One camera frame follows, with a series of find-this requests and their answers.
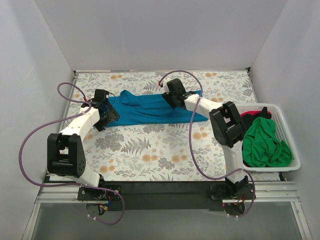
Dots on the floral patterned table mat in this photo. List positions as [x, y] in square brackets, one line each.
[158, 152]

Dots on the black t shirt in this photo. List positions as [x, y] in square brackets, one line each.
[249, 119]

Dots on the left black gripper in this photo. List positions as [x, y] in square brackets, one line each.
[110, 115]

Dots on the green t shirt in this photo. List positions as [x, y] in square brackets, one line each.
[261, 148]

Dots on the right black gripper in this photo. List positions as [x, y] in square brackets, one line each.
[169, 99]

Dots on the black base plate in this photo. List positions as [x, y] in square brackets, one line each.
[165, 195]

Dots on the white plastic laundry basket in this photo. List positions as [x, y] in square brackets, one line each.
[283, 133]

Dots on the blue t shirt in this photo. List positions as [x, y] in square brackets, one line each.
[146, 109]

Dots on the aluminium frame rail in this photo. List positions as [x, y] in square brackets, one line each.
[60, 194]

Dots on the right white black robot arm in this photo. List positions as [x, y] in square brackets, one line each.
[227, 126]

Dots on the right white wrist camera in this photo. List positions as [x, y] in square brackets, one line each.
[163, 85]

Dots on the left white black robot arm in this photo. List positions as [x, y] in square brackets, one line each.
[65, 151]

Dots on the magenta t shirt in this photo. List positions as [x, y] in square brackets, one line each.
[266, 115]

